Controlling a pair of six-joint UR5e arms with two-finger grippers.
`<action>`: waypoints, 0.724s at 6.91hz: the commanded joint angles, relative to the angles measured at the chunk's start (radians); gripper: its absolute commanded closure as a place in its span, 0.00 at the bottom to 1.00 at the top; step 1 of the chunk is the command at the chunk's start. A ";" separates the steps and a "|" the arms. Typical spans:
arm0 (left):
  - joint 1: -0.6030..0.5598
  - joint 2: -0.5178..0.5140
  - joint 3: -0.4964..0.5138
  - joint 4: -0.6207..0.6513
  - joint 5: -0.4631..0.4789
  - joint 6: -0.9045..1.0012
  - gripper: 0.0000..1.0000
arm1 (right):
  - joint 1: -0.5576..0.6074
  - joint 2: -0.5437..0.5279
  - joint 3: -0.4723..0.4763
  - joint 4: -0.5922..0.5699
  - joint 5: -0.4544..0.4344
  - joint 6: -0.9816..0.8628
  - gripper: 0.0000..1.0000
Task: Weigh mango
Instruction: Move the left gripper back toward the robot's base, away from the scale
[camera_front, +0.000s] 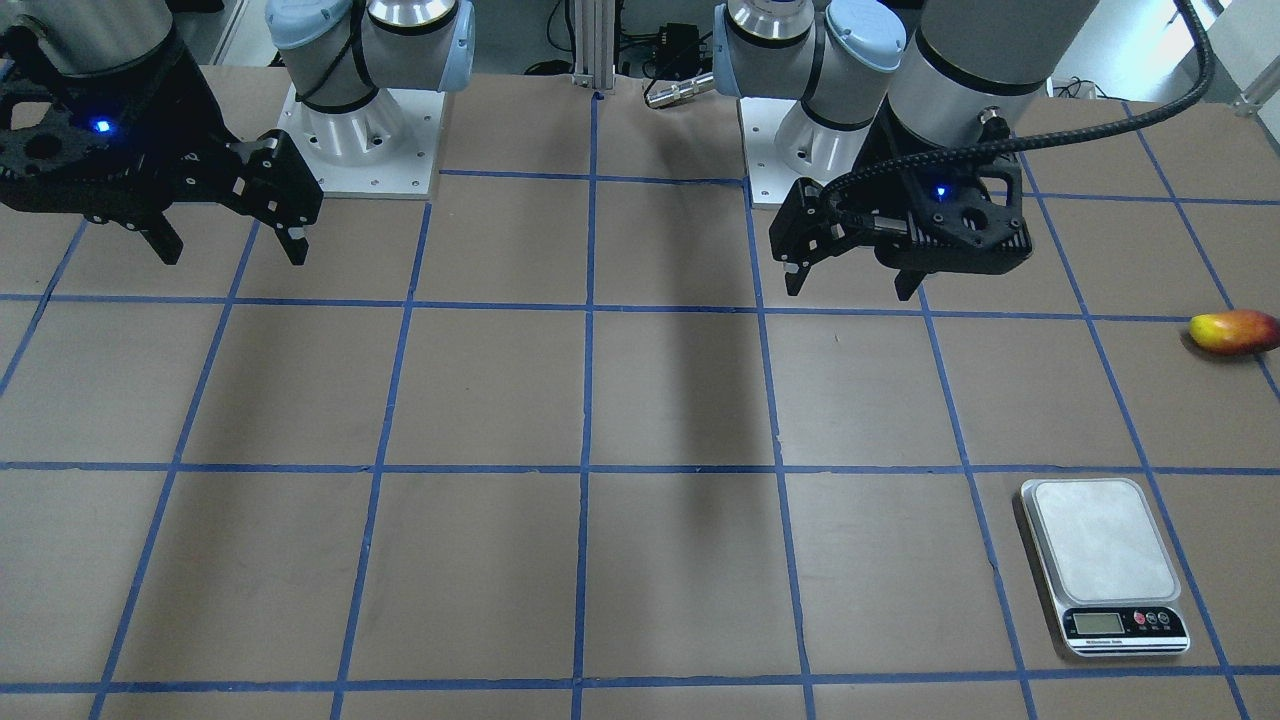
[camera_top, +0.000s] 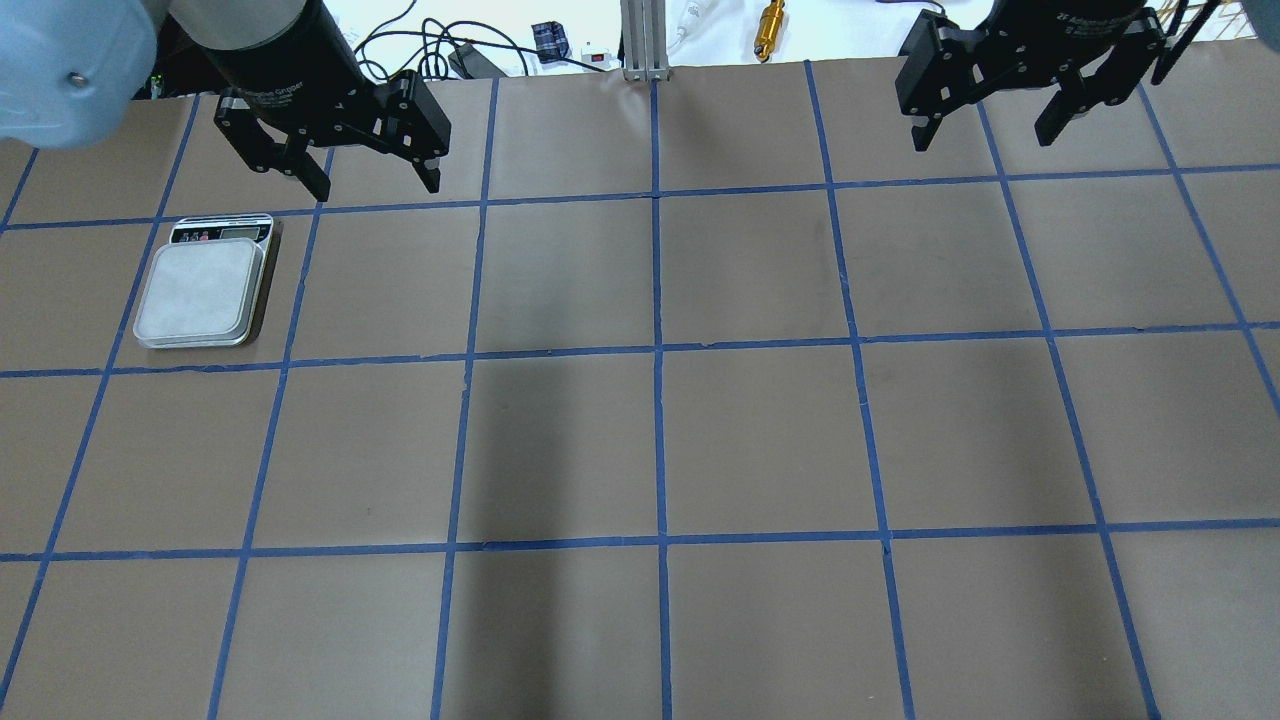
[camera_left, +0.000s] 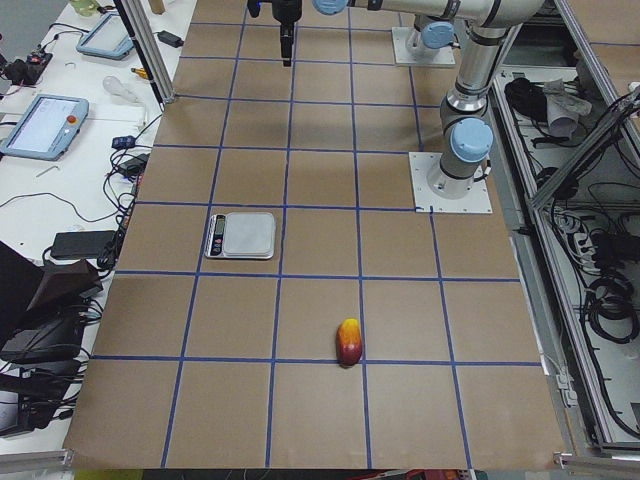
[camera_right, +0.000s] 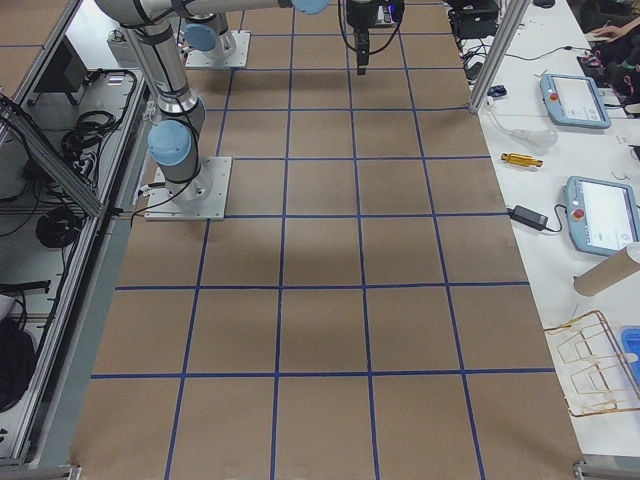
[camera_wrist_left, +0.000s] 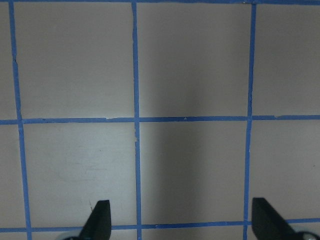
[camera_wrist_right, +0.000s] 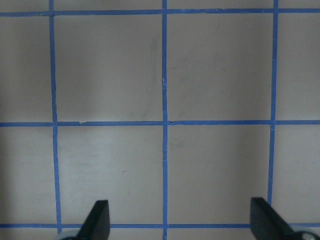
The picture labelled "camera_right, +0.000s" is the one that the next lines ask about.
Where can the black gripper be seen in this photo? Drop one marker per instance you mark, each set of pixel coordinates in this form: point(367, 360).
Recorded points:
point(359, 15)

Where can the gold metal cylinder tool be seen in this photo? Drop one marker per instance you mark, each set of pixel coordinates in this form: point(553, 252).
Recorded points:
point(521, 160)

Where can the upper blue teach pendant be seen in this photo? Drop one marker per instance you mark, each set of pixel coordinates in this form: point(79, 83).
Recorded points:
point(573, 101)

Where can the blue teach pendant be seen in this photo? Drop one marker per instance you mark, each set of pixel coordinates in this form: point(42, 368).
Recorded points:
point(602, 216)
point(573, 101)

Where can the black power adapter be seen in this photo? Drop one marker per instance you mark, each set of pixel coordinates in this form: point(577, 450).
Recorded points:
point(528, 217)

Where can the brown paper table mat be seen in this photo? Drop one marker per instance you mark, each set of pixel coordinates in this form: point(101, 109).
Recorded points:
point(362, 312)

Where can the lower blue teach pendant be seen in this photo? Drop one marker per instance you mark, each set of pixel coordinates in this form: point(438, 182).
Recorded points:
point(602, 216)

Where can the cardboard tube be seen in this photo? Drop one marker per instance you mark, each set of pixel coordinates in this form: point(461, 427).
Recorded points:
point(610, 271)

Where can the blue plastic box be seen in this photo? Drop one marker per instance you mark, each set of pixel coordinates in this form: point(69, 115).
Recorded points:
point(630, 338)

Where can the aluminium frame post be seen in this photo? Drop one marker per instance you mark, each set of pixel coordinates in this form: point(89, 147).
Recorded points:
point(505, 33)

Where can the gold wire rack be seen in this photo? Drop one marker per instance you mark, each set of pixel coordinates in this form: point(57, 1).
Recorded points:
point(594, 370)

